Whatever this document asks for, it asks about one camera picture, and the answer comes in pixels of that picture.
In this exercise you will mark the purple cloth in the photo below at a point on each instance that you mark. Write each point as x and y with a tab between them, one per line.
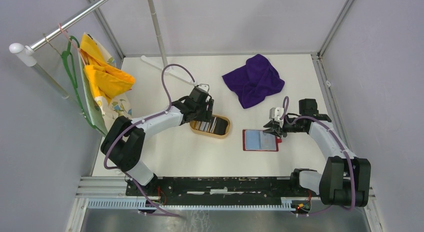
254	81

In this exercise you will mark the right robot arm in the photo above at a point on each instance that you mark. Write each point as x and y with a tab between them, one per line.
345	180

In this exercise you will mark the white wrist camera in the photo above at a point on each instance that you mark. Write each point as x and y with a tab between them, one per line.
205	87
277	114

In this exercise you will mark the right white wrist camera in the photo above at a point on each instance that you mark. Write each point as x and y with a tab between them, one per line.
277	114

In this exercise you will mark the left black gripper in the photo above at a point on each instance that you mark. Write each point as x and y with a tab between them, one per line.
207	115

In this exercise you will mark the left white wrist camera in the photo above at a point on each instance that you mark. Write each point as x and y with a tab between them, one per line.
205	87

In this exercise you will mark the metal clothes rack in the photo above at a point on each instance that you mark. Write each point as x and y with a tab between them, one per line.
25	52

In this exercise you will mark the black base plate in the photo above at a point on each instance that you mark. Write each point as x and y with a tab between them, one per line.
225	191

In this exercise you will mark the cards in tray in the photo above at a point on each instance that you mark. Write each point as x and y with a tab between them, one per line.
208	127

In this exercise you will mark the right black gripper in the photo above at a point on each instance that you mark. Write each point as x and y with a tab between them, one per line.
273	131

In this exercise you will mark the red leather card holder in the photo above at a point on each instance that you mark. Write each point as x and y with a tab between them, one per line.
257	140

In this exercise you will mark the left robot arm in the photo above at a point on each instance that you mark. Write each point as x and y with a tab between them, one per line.
124	142

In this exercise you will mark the patterned cream cloth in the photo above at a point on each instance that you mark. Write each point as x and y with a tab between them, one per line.
120	105

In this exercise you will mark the green clothes hanger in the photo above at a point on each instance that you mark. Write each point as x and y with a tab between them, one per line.
74	68

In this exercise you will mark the yellow cloth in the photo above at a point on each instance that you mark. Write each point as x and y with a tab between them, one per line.
104	80

